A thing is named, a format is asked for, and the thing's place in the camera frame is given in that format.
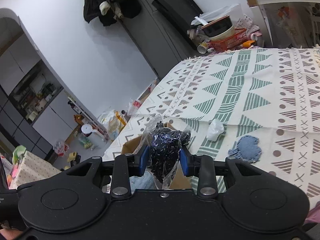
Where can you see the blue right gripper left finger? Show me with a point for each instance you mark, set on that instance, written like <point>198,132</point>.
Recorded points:
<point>143,157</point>

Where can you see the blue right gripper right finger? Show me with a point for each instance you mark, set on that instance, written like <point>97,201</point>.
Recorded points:
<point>185,161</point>

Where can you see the black beads plastic bag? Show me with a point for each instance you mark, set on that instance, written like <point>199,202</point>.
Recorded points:
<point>165,143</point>

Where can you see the grey plush cat paw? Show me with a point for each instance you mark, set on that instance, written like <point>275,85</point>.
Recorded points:
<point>145,182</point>

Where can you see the brown cardboard box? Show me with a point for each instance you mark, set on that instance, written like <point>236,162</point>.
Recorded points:
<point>179,181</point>

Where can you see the dotted fabric box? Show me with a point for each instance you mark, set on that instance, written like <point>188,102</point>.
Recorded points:
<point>30,168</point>

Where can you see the white crumpled tissue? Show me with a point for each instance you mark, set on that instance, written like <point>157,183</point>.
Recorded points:
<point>215,129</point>

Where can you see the yellow white snack bag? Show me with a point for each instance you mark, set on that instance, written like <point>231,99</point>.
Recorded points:
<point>113,121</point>

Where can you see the white plastic shopping bag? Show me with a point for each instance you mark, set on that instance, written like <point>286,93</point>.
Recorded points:
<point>133,107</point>

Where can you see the blue denim felt patch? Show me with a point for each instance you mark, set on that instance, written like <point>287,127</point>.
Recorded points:
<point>246,149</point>

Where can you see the white kettle jug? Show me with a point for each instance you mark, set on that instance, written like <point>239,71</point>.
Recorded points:
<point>97,138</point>

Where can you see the patterned geometric blanket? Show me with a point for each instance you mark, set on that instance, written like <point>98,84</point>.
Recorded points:
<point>271,94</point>

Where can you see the kitchen shelf cabinet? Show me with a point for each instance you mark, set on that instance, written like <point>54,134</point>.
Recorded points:
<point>36,110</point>

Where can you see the black and cream bowls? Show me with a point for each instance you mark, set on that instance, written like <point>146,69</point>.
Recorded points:
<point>219,29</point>

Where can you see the black flat panel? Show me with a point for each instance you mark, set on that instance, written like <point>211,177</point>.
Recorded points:
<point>180,13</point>

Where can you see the dark hanging clothes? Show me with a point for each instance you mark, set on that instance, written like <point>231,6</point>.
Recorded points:
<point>109,11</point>

